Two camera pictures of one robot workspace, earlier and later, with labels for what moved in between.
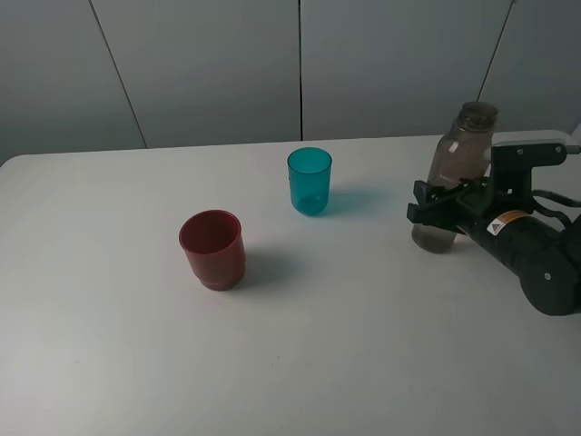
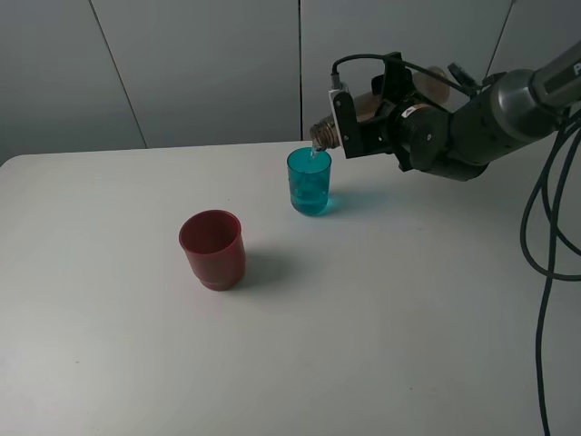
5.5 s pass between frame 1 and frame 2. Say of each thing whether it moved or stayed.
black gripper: moved
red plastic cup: stayed
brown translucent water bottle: moved
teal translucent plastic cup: stayed
